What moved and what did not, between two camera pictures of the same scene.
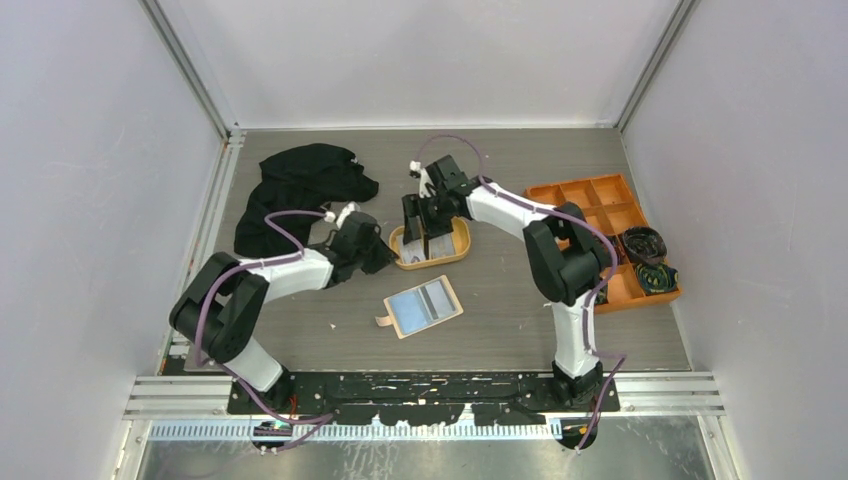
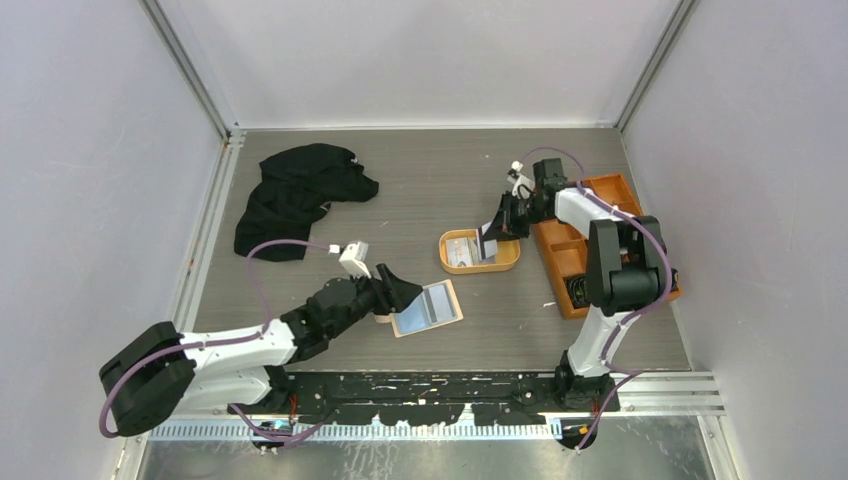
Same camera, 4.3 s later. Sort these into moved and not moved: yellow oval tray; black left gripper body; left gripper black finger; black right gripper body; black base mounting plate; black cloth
Moved: black left gripper body; black right gripper body; yellow oval tray; left gripper black finger
Not moved: black base mounting plate; black cloth
